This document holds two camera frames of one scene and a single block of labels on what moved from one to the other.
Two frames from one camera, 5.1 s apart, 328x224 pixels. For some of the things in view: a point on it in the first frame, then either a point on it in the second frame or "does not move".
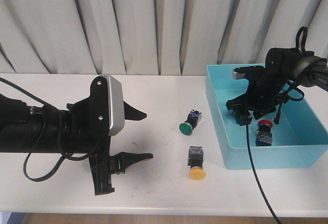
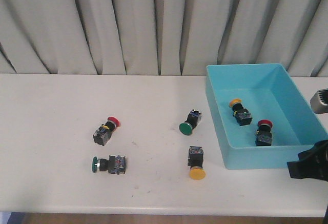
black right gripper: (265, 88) to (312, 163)
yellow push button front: (195, 160) does not move
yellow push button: (243, 117) does not move
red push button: (264, 137) does not move
